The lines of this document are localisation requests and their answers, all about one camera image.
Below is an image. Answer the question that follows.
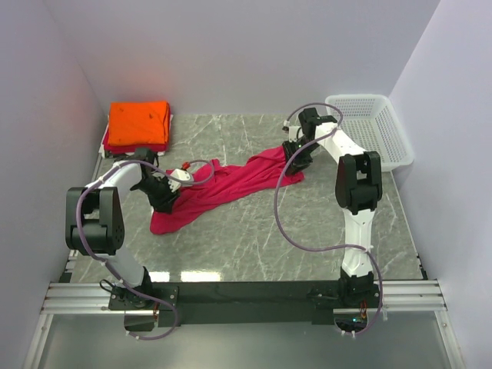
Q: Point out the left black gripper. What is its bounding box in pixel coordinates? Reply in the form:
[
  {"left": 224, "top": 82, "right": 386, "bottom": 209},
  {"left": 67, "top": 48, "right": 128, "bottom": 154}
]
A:
[{"left": 134, "top": 174, "right": 181, "bottom": 214}]

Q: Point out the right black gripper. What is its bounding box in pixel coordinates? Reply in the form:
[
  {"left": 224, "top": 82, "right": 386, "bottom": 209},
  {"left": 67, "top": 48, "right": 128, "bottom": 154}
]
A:
[{"left": 282, "top": 138, "right": 320, "bottom": 177}]

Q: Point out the magenta t shirt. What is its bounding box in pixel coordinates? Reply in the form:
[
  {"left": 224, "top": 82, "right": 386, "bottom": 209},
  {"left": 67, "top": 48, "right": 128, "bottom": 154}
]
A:
[{"left": 149, "top": 147, "right": 286, "bottom": 235}]

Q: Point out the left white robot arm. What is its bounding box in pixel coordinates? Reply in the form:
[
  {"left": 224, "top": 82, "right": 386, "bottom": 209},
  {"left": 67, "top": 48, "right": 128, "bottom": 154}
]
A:
[{"left": 65, "top": 148, "right": 191, "bottom": 309}]

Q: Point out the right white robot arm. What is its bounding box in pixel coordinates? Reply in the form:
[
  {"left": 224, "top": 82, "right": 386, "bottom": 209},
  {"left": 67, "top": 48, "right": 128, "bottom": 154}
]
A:
[{"left": 279, "top": 104, "right": 383, "bottom": 308}]

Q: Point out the folded red t shirt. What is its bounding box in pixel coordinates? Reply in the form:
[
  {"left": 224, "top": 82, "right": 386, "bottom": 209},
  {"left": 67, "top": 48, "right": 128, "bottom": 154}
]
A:
[{"left": 101, "top": 131, "right": 168, "bottom": 155}]

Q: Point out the folded orange t shirt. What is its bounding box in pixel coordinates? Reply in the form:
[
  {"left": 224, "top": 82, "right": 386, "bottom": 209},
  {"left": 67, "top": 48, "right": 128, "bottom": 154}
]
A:
[{"left": 108, "top": 101, "right": 171, "bottom": 147}]

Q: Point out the white plastic basket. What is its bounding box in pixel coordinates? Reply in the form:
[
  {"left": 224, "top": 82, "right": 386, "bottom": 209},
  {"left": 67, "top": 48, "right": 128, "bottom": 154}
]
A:
[{"left": 325, "top": 94, "right": 414, "bottom": 171}]

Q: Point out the black base beam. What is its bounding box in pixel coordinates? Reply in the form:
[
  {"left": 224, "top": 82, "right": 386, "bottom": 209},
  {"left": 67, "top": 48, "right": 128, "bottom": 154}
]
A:
[{"left": 108, "top": 281, "right": 381, "bottom": 327}]

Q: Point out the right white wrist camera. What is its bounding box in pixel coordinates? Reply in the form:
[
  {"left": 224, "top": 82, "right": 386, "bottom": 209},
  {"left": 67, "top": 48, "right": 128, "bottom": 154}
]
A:
[{"left": 282, "top": 121, "right": 303, "bottom": 142}]

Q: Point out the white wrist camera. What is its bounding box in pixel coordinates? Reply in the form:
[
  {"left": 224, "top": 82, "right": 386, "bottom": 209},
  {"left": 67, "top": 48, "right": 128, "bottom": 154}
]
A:
[
  {"left": 282, "top": 121, "right": 303, "bottom": 142},
  {"left": 166, "top": 168, "right": 194, "bottom": 193}
]

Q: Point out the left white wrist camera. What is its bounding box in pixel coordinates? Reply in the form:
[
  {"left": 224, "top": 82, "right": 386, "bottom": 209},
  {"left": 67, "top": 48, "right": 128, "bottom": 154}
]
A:
[{"left": 166, "top": 168, "right": 194, "bottom": 193}]

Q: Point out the aluminium rail frame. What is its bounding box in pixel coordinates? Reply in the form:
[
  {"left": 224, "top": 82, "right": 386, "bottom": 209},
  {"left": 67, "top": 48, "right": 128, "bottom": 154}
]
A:
[{"left": 22, "top": 280, "right": 466, "bottom": 368}]

